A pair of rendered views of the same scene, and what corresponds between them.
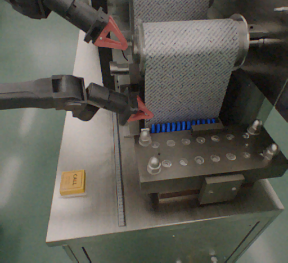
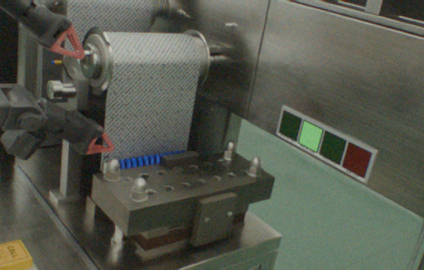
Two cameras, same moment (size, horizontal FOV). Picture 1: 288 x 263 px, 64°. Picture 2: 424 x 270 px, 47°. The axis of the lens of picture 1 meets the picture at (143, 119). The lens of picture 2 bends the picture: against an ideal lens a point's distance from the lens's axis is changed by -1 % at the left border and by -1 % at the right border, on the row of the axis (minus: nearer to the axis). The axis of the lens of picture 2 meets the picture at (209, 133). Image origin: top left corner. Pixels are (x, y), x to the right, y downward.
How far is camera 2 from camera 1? 57 cm
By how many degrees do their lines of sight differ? 36
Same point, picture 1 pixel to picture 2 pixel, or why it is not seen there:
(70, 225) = not seen: outside the picture
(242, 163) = (230, 182)
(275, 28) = (228, 43)
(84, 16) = (43, 16)
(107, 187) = (64, 257)
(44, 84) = not seen: outside the picture
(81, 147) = not seen: outside the picture
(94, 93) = (50, 108)
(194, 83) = (160, 100)
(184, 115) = (150, 147)
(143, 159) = (120, 192)
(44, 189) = not seen: outside the picture
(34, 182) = not seen: outside the picture
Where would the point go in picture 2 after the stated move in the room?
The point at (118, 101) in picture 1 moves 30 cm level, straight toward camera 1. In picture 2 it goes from (77, 122) to (155, 190)
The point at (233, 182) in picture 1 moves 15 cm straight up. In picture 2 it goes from (228, 202) to (241, 139)
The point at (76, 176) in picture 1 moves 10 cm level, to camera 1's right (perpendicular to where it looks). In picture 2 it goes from (13, 247) to (64, 239)
